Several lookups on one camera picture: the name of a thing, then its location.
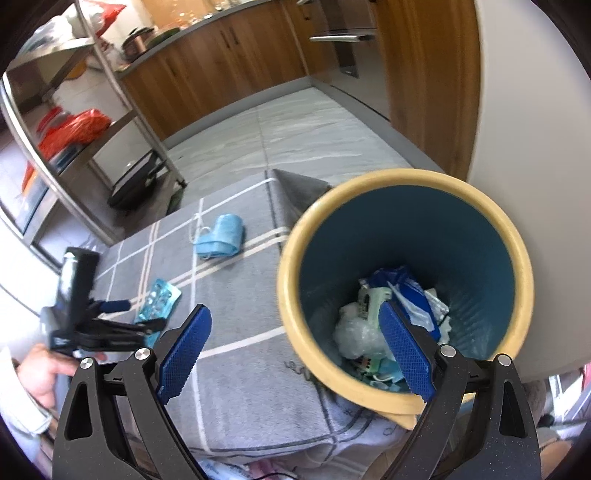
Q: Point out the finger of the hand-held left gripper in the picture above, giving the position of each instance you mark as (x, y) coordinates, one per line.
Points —
(120, 334)
(115, 306)

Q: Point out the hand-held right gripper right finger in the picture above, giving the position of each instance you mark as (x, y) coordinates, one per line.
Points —
(406, 350)

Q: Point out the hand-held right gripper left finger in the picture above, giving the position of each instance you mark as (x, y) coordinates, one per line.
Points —
(184, 350)

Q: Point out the teal blister pack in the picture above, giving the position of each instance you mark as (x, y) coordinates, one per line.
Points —
(159, 295)

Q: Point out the clear plastic wrap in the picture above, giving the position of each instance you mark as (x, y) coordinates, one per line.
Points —
(355, 332)

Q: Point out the blue white wet wipes packet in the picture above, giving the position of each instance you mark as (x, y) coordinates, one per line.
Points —
(408, 286)

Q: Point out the yellow rimmed blue bin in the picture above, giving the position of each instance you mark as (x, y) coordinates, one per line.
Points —
(415, 230)

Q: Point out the person's left forearm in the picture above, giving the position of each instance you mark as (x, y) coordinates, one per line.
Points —
(18, 410)

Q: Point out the person's left hand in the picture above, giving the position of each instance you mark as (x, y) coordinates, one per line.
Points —
(46, 374)

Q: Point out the pale green white wrapper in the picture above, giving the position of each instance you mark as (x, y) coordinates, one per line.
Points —
(371, 300)

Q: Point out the grey checked mat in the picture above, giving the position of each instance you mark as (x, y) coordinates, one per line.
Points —
(240, 300)

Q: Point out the black electric griddle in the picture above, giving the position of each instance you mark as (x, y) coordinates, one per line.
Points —
(134, 184)

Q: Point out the folded blue face mask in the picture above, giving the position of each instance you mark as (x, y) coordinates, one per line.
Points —
(221, 235)

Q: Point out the red plastic bag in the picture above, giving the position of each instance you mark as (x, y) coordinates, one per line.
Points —
(78, 127)

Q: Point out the stainless steel shelf rack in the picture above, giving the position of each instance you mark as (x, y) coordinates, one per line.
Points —
(69, 46)

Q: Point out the brown rice cooker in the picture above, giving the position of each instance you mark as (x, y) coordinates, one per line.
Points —
(138, 44)

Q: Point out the wooden base cabinets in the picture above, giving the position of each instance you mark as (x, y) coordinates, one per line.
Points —
(207, 60)

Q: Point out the tall wooden cabinet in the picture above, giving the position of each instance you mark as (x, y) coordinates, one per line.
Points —
(429, 83)

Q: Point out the stainless steel oven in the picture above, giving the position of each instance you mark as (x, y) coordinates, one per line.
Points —
(351, 55)

